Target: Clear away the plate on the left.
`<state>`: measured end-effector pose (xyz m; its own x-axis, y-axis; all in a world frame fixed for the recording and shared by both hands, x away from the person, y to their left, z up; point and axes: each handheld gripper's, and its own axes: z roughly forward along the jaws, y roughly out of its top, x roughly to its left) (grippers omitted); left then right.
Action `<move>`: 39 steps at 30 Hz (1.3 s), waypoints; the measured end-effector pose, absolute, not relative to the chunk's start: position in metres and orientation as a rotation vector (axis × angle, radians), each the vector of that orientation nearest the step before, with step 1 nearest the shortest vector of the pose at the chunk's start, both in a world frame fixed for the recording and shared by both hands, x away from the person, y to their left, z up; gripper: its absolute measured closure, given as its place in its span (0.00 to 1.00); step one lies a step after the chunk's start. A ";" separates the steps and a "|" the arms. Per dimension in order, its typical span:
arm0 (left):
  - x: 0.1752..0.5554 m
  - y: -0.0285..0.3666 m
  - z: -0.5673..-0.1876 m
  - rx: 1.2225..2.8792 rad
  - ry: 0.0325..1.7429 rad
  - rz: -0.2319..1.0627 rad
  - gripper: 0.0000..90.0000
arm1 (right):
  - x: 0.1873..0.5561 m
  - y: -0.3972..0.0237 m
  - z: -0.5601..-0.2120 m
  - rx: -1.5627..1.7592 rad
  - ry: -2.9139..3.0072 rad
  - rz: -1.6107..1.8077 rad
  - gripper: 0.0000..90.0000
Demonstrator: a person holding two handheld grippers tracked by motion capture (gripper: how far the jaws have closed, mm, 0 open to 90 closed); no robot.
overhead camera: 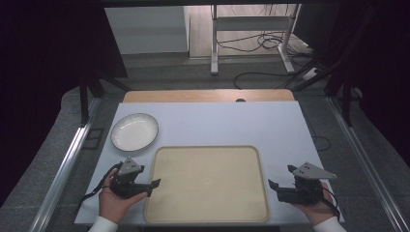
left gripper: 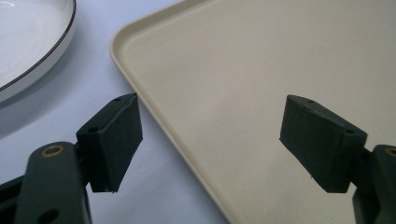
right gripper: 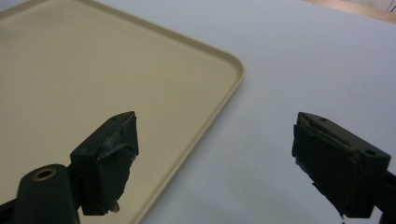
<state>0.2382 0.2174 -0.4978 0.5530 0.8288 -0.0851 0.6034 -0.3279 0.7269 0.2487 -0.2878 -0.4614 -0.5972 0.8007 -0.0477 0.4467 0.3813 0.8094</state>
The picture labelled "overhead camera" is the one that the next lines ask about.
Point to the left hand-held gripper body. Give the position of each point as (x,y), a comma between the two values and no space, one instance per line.
(126,186)

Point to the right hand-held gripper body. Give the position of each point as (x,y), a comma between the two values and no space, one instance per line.
(303,190)

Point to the person's left hand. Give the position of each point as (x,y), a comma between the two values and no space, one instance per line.
(113,204)

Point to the person's right hand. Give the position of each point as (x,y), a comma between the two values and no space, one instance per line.
(317,209)

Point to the white plate with dark rim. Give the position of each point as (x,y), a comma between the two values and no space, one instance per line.
(134,132)

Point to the beige tray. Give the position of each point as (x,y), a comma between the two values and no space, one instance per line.
(208,185)

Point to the black floor grate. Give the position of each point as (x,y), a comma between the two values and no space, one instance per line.
(93,138)

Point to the black stand leg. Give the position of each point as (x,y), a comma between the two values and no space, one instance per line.
(84,100)
(346,103)

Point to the black desk grommet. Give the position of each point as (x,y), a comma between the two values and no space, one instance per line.
(240,100)

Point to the white power strip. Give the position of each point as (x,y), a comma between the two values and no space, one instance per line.
(310,73)

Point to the dark curtain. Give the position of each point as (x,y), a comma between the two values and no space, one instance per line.
(370,64)

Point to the white cabinet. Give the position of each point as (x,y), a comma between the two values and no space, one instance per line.
(146,29)

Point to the aluminium rail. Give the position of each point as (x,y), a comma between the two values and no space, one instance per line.
(367,164)
(66,164)

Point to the white metal desk frame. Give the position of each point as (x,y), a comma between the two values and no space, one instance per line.
(251,23)

